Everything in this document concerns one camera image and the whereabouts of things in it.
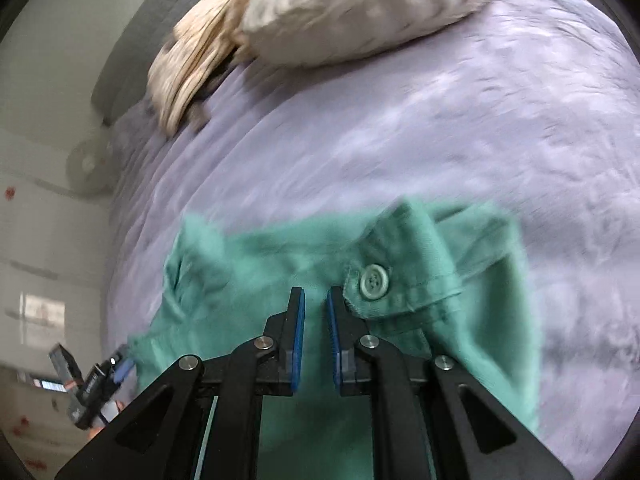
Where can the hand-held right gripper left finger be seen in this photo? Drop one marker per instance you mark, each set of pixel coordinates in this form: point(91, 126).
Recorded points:
point(297, 345)

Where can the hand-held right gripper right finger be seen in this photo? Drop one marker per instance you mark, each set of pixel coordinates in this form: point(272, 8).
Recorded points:
point(334, 345)

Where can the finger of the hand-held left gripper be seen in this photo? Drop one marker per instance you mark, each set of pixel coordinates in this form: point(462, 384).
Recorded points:
point(122, 370)

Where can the green work jacket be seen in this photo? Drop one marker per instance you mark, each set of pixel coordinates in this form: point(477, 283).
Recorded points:
point(280, 265)

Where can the white electric fan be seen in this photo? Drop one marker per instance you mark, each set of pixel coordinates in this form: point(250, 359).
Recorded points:
point(90, 165)

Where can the purple bed blanket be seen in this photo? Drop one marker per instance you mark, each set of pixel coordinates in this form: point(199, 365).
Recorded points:
point(450, 130)

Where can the beige pleated cloth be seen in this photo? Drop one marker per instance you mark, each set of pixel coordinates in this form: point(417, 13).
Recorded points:
point(200, 55)

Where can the grey bed headboard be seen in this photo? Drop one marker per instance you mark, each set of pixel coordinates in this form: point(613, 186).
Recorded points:
point(150, 45)

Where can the cream textured pillow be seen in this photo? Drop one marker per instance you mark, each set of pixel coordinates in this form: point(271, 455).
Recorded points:
point(360, 10)

